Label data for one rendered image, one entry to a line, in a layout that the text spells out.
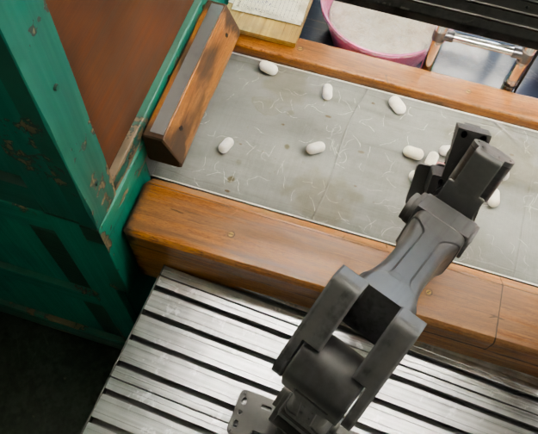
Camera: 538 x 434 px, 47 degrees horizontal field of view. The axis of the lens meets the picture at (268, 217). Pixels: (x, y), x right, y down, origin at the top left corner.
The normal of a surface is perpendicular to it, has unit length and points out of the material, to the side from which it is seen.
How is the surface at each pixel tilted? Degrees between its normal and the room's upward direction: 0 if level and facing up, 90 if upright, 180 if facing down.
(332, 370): 12
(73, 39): 90
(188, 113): 67
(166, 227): 0
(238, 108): 0
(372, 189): 0
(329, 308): 34
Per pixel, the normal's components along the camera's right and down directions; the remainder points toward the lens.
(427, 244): 0.34, -0.74
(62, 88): 0.95, 0.28
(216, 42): 0.89, 0.07
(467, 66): 0.03, -0.46
